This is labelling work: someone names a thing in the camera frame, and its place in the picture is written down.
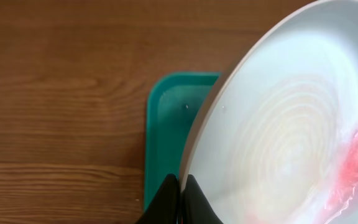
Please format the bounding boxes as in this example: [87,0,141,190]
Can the red sponge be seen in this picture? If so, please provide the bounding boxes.
[319,124,358,223]

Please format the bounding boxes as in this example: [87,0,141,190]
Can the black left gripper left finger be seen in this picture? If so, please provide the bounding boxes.
[135,174,179,224]

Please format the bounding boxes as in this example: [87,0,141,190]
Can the teal plastic tray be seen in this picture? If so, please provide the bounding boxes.
[144,72,220,210]

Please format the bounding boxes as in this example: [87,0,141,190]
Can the light blue plate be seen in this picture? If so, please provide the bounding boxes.
[180,1,358,223]

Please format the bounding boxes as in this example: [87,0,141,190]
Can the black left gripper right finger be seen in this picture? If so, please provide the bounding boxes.
[181,174,223,224]

